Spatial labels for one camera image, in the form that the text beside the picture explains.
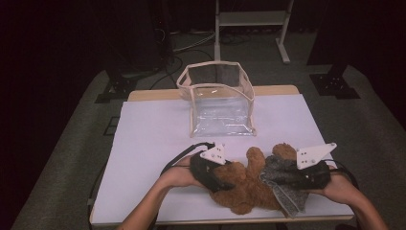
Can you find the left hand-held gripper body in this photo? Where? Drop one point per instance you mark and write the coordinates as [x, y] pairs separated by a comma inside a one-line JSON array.
[[206, 172]]

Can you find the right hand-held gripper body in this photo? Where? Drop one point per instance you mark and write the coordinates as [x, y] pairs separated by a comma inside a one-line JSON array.
[[316, 177]]

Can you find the brown teddy bear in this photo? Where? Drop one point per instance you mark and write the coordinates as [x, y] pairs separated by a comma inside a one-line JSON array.
[[249, 191]]

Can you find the clear plastic bag beige trim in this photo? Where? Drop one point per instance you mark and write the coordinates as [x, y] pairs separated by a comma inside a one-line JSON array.
[[220, 116]]

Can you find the person's left hand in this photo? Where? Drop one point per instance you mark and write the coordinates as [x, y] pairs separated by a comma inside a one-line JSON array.
[[180, 175]]

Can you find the person's right hand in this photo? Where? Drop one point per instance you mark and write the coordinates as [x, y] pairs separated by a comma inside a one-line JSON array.
[[340, 190]]

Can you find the white table sheet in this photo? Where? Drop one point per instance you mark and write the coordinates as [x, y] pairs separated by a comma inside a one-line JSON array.
[[153, 127]]

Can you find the black stand base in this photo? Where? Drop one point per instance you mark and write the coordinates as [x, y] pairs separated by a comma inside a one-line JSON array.
[[335, 86], [118, 87]]

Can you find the wooden table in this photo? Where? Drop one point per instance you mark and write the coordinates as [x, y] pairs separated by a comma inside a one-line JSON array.
[[153, 95]]

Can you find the white metal stand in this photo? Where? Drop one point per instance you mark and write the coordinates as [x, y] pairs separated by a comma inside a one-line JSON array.
[[252, 17]]

